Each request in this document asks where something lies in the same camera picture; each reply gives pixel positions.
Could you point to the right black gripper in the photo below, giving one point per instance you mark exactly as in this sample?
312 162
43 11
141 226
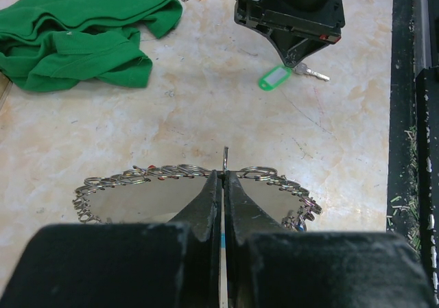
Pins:
295 34

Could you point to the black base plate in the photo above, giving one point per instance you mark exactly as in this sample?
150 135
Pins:
412 207

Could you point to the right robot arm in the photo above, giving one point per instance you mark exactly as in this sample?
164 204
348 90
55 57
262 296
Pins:
295 28

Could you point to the green tag key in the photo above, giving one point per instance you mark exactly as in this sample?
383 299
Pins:
279 74

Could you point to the green cloth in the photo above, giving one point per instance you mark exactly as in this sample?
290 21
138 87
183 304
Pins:
52 45

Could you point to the large keyring with blue handle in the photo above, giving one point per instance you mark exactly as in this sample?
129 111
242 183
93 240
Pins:
263 199

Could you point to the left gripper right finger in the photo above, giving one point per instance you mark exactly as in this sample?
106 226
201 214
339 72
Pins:
270 266

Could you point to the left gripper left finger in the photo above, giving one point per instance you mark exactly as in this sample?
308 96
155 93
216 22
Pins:
117 265

